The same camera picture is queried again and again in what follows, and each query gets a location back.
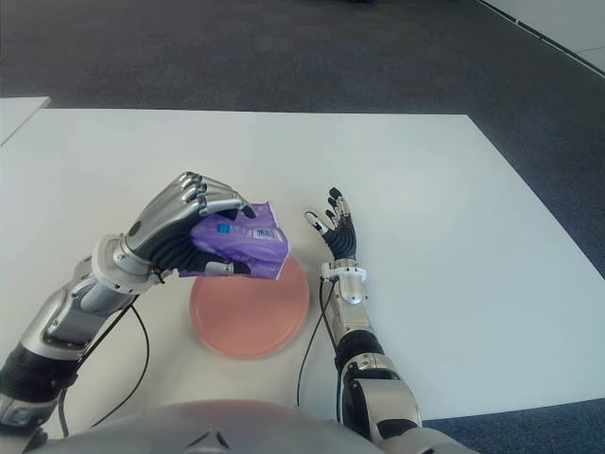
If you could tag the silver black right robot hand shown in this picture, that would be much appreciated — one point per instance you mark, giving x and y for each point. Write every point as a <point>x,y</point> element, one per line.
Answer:
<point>342,239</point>

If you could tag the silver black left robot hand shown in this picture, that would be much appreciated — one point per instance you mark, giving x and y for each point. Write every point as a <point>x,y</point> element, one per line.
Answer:
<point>160,222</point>

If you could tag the purple tissue paper pack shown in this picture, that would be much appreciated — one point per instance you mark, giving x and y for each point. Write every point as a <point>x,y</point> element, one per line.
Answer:
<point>246,241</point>

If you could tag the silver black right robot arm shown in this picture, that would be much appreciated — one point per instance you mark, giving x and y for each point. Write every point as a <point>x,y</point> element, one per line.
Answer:
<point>373,373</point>

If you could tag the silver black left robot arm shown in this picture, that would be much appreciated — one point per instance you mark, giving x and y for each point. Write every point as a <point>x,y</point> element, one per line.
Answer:
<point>57,326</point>

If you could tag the round pink plate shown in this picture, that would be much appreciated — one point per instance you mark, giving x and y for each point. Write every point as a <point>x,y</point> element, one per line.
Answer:
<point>250,317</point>

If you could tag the white side table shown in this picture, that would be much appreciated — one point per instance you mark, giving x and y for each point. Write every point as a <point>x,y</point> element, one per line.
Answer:
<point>19,116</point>

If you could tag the silver robot torso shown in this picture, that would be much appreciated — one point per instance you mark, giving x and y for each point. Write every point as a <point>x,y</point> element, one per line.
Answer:
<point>212,425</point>

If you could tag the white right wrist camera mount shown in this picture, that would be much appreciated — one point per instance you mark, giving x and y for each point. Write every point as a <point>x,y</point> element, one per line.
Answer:
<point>347,272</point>

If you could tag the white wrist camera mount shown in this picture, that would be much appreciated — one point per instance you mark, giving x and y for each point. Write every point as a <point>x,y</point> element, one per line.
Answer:
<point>347,272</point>
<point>106,269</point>

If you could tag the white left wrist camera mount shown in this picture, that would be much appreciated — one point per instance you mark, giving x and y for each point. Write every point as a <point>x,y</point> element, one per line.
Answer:
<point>106,269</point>

